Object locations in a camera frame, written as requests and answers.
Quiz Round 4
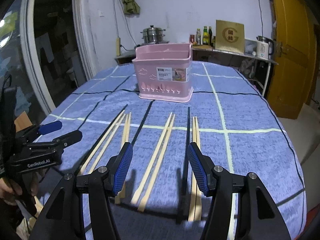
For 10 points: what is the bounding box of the pink plastic utensil basket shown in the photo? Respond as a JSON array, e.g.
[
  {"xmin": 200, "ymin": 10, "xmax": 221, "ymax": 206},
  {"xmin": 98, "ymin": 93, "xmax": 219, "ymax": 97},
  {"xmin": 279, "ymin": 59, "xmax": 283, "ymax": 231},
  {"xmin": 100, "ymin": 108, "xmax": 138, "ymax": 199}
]
[{"xmin": 132, "ymin": 43, "xmax": 194, "ymax": 102}]

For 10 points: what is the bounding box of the dark soy sauce bottle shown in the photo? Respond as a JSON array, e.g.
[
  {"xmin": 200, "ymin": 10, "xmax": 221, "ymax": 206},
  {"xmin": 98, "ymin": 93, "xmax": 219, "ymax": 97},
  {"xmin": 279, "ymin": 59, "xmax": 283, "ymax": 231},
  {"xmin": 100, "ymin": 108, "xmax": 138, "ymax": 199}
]
[{"xmin": 208, "ymin": 26, "xmax": 213, "ymax": 47}]

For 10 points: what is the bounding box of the wooden chopstick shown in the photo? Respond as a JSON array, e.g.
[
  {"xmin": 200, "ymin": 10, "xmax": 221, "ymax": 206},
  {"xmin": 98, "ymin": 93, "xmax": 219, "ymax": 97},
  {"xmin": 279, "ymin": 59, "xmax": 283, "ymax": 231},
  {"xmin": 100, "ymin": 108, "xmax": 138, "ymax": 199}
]
[
  {"xmin": 89, "ymin": 113, "xmax": 126, "ymax": 173},
  {"xmin": 114, "ymin": 114, "xmax": 129, "ymax": 204},
  {"xmin": 121, "ymin": 112, "xmax": 131, "ymax": 199},
  {"xmin": 75, "ymin": 109, "xmax": 125, "ymax": 176},
  {"xmin": 137, "ymin": 114, "xmax": 175, "ymax": 212},
  {"xmin": 193, "ymin": 116, "xmax": 202, "ymax": 220},
  {"xmin": 188, "ymin": 116, "xmax": 197, "ymax": 222},
  {"xmin": 131, "ymin": 113, "xmax": 172, "ymax": 205}
]

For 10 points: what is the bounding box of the green oil bottle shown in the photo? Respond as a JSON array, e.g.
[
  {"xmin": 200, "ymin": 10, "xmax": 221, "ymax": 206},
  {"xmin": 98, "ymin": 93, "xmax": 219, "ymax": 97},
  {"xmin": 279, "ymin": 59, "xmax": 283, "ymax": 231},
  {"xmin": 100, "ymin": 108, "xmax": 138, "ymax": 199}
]
[{"xmin": 202, "ymin": 26, "xmax": 209, "ymax": 45}]

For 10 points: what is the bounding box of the blue checked tablecloth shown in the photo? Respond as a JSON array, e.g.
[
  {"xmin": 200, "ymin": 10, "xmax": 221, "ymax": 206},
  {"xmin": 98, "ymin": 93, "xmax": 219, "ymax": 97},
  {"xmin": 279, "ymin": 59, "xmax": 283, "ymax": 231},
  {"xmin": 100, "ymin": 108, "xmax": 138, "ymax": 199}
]
[{"xmin": 38, "ymin": 61, "xmax": 306, "ymax": 239}]

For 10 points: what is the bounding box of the stainless steel steamer pot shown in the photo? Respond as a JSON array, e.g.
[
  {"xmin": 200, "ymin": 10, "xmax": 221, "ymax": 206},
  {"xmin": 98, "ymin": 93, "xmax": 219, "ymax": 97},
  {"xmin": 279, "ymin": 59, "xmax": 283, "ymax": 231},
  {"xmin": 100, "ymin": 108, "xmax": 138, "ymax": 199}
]
[{"xmin": 141, "ymin": 25, "xmax": 165, "ymax": 43}]

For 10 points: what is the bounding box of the clear seasoning bottle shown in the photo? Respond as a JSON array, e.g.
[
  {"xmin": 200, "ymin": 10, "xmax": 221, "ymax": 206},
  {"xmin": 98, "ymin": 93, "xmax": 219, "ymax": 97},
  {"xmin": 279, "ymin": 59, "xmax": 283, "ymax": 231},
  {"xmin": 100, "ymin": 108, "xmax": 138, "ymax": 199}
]
[{"xmin": 195, "ymin": 28, "xmax": 202, "ymax": 45}]

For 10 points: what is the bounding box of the black chopstick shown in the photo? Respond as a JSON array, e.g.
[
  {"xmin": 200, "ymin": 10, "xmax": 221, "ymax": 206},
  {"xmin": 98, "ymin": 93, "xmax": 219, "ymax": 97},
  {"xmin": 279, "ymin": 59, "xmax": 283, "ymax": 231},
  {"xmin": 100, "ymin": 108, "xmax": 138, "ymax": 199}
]
[
  {"xmin": 74, "ymin": 104, "xmax": 127, "ymax": 176},
  {"xmin": 176, "ymin": 107, "xmax": 190, "ymax": 224}
]

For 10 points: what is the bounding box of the red sauce jar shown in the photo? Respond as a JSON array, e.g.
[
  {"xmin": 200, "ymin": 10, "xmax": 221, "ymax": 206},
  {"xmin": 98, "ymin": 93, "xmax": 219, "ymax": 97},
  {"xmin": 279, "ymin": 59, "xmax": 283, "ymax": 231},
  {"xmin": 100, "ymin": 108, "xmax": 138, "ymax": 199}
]
[{"xmin": 189, "ymin": 35, "xmax": 195, "ymax": 43}]

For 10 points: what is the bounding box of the person's left hand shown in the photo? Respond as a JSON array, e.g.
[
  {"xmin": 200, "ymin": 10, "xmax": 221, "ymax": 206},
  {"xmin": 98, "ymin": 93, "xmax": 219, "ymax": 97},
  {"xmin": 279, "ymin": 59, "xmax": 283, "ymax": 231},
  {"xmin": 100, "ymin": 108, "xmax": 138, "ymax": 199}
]
[{"xmin": 0, "ymin": 169, "xmax": 41, "ymax": 205}]

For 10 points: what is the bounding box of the white sliding door frame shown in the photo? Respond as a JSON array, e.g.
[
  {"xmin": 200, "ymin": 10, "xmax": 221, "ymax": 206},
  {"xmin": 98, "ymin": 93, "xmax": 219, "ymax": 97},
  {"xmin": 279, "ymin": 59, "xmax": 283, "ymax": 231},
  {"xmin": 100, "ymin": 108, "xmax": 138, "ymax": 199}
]
[{"xmin": 20, "ymin": 0, "xmax": 98, "ymax": 115}]

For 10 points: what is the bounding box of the gold paper bag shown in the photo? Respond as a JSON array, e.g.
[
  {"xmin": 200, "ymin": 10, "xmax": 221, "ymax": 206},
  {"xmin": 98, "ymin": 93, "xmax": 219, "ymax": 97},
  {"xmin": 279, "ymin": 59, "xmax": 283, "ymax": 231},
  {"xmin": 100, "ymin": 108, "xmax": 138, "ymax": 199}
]
[{"xmin": 215, "ymin": 20, "xmax": 245, "ymax": 54}]

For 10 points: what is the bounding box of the white electric kettle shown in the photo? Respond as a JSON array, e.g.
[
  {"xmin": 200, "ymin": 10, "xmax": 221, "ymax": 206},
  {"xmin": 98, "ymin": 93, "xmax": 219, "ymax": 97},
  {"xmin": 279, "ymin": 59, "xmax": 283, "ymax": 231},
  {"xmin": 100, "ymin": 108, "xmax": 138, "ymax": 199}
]
[{"xmin": 256, "ymin": 36, "xmax": 274, "ymax": 59}]

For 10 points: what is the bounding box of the metal kitchen shelf table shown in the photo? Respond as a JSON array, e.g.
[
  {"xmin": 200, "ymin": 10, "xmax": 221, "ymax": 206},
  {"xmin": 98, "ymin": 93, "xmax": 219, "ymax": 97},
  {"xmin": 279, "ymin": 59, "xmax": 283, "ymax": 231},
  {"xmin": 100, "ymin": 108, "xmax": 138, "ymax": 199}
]
[{"xmin": 116, "ymin": 46, "xmax": 275, "ymax": 94}]

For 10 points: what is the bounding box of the yellow wooden door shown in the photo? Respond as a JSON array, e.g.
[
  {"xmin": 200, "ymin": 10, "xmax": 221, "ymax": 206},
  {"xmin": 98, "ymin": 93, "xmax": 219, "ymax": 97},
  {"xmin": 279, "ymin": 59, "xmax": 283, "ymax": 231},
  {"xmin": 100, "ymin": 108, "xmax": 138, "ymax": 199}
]
[{"xmin": 267, "ymin": 0, "xmax": 316, "ymax": 119}]

